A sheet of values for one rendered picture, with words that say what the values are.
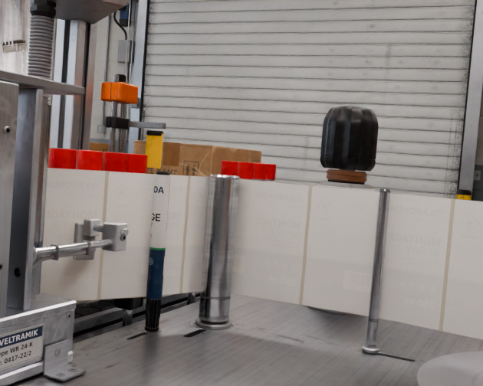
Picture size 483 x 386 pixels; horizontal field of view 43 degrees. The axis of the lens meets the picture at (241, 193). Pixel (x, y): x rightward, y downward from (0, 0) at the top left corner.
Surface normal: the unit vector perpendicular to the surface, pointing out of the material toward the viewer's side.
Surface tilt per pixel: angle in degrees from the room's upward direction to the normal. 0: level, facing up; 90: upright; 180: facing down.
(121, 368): 0
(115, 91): 90
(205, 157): 90
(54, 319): 90
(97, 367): 0
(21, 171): 90
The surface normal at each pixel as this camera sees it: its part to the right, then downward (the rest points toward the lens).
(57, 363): 0.89, 0.09
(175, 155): -0.44, 0.01
